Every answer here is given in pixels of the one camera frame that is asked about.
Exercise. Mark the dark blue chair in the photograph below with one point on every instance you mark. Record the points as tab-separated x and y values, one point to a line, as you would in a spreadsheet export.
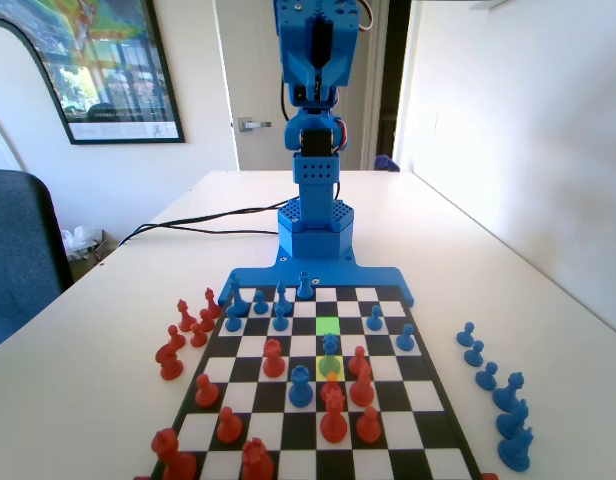
18	250

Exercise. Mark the blue chess queen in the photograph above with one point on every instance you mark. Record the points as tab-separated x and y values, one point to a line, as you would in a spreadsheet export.
329	347

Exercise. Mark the red chess queen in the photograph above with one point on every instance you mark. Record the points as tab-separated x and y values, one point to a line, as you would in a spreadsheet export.
334	422

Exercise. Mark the red chess bishop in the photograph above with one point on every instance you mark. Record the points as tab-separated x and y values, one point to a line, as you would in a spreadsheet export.
185	319
211	306

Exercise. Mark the black framed poster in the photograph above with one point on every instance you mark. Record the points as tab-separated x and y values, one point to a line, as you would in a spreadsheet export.
113	60

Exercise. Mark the red chess rook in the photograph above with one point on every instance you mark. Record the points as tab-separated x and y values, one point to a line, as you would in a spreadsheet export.
173	457
273	362

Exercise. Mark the white plastic bag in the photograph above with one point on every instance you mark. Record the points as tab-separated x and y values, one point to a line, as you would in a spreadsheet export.
80	237

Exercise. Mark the blue chess knight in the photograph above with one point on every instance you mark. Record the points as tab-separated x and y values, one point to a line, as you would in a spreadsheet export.
512	422
515	452

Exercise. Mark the white door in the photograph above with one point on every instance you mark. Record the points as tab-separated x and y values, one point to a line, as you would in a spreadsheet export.
253	75

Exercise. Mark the white arched panel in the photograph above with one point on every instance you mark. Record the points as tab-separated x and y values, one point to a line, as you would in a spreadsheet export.
18	75

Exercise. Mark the black and white chessboard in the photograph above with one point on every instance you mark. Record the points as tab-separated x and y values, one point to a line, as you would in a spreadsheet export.
403	400

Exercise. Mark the brown cardboard box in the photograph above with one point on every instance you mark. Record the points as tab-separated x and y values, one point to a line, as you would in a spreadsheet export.
100	250

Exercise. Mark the blue chess king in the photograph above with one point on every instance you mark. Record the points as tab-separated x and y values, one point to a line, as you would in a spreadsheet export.
236	302

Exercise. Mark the blue chess bishop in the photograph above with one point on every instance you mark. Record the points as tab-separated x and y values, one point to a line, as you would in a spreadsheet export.
282	302
508	397

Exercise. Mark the blue chess pawn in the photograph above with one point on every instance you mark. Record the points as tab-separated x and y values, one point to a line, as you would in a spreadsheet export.
465	336
233	322
279	322
373	321
259	305
474	356
404	341
487	380

